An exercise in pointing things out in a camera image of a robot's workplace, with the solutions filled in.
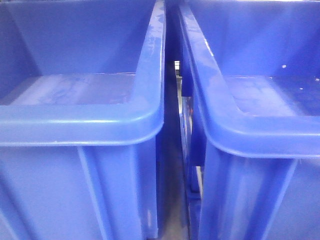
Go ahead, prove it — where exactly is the blue bin upper left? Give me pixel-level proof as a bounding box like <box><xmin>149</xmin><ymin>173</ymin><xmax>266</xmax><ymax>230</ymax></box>
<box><xmin>0</xmin><ymin>0</ymin><xmax>166</xmax><ymax>240</ymax></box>

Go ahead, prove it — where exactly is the blue bin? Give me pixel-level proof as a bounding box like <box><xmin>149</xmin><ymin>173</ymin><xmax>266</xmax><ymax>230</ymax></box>
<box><xmin>178</xmin><ymin>0</ymin><xmax>320</xmax><ymax>240</ymax></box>
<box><xmin>0</xmin><ymin>0</ymin><xmax>166</xmax><ymax>240</ymax></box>

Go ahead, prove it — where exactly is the blue bin upper right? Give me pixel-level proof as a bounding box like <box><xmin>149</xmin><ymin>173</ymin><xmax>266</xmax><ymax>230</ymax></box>
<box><xmin>178</xmin><ymin>0</ymin><xmax>320</xmax><ymax>240</ymax></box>

